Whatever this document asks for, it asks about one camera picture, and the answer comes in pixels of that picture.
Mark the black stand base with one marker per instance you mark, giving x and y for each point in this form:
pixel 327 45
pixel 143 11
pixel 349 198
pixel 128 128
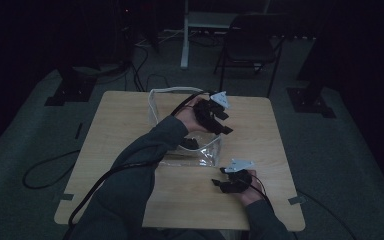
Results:
pixel 71 90
pixel 310 101

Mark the clear plastic bag white trim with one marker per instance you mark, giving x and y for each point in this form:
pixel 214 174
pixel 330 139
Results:
pixel 200 156

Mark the black folding chair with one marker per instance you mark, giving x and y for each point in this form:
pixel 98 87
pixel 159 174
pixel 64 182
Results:
pixel 250 50

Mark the person's left hand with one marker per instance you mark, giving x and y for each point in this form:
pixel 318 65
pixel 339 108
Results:
pixel 188 116

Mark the grey tape piece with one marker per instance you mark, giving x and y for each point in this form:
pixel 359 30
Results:
pixel 67 196
pixel 296 200

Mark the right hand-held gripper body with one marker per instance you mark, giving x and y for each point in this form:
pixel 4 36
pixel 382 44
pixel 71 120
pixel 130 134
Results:
pixel 237 180

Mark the white desk frame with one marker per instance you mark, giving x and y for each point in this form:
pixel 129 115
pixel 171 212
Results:
pixel 185 50

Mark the person's right hand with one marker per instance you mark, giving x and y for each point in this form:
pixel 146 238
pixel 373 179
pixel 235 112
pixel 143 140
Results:
pixel 251 193

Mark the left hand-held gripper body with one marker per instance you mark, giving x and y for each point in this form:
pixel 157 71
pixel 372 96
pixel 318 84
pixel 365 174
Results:
pixel 207 111

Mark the small black item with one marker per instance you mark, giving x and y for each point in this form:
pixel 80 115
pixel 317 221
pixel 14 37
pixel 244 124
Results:
pixel 189 143

